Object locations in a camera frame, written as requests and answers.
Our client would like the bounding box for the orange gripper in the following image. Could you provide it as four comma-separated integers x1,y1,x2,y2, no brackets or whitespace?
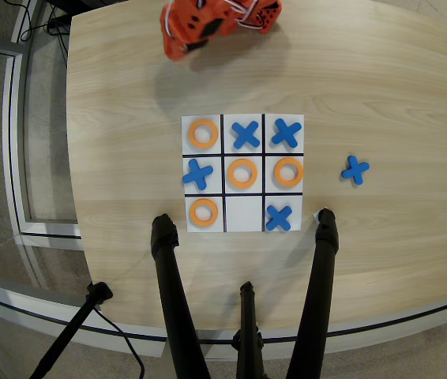
159,0,227,62

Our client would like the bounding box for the orange foam ring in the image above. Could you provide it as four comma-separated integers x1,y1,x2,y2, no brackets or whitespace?
273,156,305,189
188,197,220,228
187,118,220,151
227,157,259,190

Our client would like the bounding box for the blue foam cross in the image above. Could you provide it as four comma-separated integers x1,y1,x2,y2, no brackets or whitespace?
182,158,215,192
340,155,371,186
270,118,303,150
265,205,294,233
231,121,261,151

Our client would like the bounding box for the white tic-tac-toe board sheet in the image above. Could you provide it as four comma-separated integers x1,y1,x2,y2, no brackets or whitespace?
180,113,306,234

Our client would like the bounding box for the short black tripod leg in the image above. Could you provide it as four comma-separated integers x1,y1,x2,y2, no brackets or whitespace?
230,280,266,379

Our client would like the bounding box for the thin black stand leg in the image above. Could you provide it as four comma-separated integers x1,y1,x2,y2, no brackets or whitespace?
28,281,115,379

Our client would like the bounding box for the black cable bundle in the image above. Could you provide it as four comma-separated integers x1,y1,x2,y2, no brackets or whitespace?
17,0,69,60

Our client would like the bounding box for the grey metal partition frame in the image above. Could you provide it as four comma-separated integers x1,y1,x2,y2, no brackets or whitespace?
0,32,83,242

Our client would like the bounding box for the black floor cable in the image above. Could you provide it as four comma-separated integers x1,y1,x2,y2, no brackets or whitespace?
92,306,146,379

